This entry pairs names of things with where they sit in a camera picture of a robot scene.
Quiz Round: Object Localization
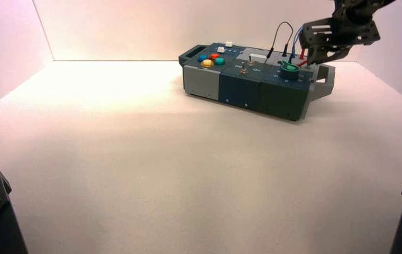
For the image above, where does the modular grey blue control box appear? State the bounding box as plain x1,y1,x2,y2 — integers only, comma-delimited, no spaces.
178,42,336,122

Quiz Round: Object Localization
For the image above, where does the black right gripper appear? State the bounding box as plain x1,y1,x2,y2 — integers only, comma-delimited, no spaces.
298,17,381,67

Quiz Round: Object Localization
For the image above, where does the green rotary knob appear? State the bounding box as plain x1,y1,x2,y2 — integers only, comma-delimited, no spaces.
279,60,301,81

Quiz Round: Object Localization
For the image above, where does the red jumper wire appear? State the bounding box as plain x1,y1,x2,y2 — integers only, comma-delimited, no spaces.
297,47,308,68

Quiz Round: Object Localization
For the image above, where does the blue jumper wire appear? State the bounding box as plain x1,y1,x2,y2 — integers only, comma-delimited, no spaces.
289,26,304,64

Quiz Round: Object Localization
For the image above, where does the black jumper wire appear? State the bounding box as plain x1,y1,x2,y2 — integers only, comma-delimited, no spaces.
265,21,295,65

